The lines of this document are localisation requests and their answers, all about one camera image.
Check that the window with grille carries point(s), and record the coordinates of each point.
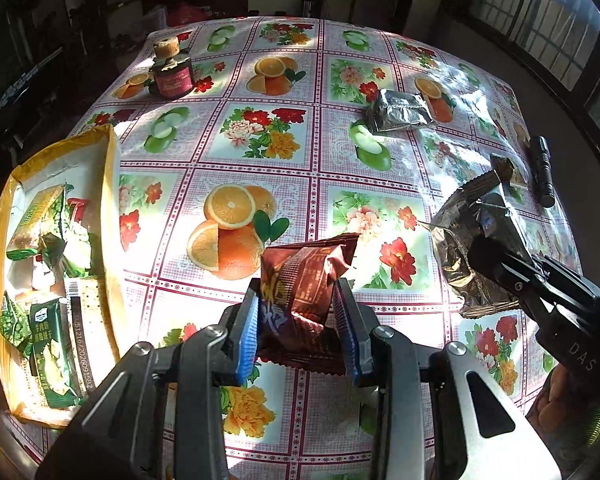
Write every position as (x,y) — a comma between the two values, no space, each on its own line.
(560,39)

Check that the green yellow cracker pack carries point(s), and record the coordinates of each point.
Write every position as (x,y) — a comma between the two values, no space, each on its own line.
(42,224)

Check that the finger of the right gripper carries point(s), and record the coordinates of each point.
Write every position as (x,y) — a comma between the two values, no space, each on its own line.
(496,263)
(496,219)

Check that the yellow cardboard box tray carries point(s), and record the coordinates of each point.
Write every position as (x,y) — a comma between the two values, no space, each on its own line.
(88,164)

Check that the dark green biscuit bar pack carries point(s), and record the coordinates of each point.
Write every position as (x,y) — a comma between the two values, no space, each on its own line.
(51,352)

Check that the orange cracker pack with barcode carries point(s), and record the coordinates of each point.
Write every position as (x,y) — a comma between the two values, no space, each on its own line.
(92,338)

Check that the dark red cork-topped jar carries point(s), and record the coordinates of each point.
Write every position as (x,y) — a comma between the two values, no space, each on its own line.
(172,69)

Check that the silver black foil snack bag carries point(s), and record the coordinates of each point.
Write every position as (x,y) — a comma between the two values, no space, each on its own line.
(452,230)

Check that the floral fruit vinyl tablecloth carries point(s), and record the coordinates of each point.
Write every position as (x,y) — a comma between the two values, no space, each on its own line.
(278,111)

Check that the small red candy packet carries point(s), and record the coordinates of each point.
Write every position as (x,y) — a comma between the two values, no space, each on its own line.
(77,208)

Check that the maroon snack bag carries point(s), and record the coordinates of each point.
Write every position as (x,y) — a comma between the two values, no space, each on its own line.
(296,287)

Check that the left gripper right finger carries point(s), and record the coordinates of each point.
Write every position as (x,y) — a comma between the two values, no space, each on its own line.
(439,413)

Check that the green crinkled snack packet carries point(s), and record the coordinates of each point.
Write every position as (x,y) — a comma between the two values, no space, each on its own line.
(64,244)

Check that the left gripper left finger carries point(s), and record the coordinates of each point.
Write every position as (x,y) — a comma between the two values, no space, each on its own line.
(117,432)

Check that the person's right hand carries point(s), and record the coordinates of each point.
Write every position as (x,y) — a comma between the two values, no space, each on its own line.
(562,414)

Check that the black flashlight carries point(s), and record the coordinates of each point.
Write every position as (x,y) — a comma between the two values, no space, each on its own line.
(542,171)

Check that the small olive wrapper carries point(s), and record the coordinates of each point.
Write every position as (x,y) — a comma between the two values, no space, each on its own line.
(508,171)

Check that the small clear green-edged cookie pack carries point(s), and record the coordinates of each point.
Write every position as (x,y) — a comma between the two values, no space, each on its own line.
(15,327)

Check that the grey foil snack packet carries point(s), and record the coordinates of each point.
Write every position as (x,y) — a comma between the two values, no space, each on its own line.
(393,110)

